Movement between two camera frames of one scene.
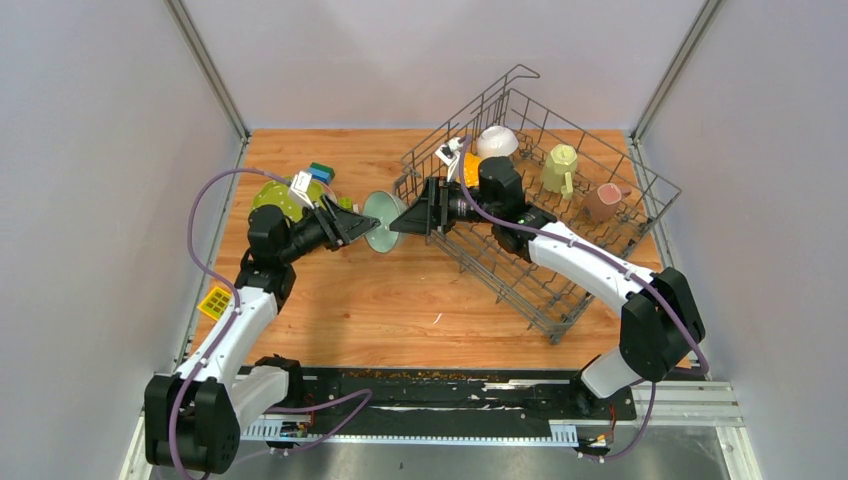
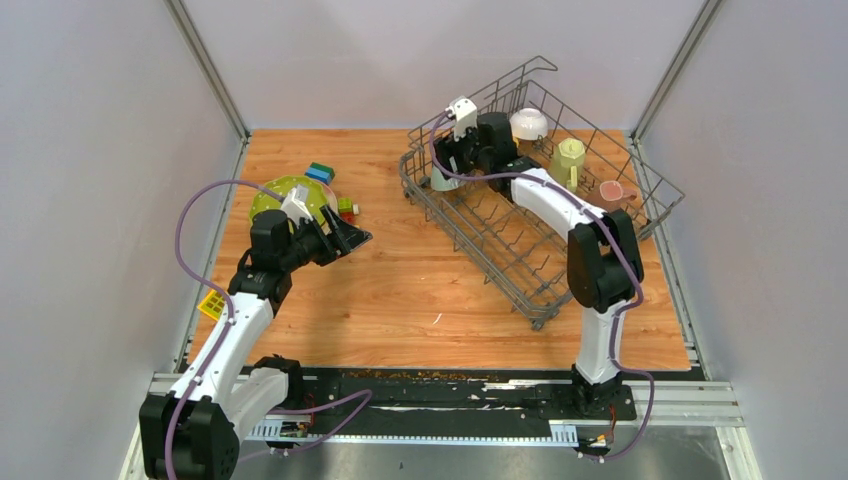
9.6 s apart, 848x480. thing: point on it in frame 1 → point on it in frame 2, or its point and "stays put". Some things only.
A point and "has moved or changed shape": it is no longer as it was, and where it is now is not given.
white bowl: x=496 y=141 has moved or changed shape
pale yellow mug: x=558 y=168 has moved or changed shape
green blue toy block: x=322 y=173 stays put
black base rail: x=457 y=395 stays put
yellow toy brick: x=214 y=303 stays put
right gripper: x=431 y=211 → x=447 y=148
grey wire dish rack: x=595 y=192 has moved or changed shape
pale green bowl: x=383 y=206 has moved or changed shape
